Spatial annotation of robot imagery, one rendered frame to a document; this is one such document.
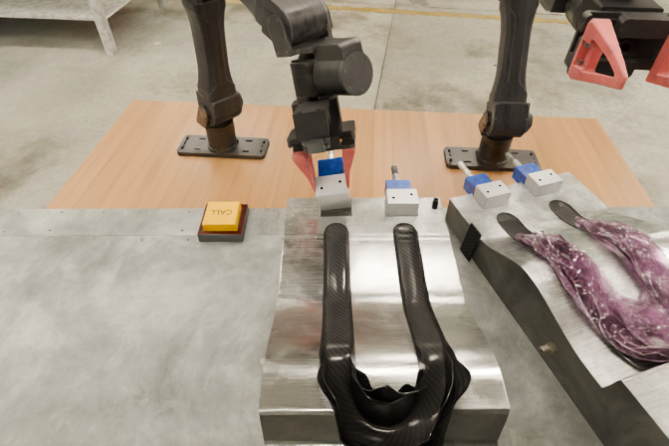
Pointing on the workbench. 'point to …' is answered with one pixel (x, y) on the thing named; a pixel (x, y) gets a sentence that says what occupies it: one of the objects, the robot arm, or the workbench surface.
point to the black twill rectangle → (470, 242)
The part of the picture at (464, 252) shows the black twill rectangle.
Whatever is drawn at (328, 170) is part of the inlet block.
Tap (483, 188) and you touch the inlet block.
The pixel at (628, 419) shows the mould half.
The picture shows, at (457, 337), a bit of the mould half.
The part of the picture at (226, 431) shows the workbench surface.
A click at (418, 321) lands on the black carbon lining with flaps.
